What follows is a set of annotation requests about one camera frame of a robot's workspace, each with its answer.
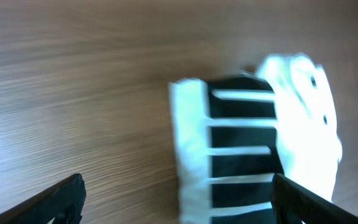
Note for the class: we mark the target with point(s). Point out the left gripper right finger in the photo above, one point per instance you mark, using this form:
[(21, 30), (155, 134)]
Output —
[(294, 204)]

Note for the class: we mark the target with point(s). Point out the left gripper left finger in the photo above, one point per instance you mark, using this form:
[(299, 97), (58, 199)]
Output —
[(61, 203)]

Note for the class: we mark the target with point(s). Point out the white t-shirt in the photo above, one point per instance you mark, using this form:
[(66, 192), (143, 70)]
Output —
[(234, 134)]

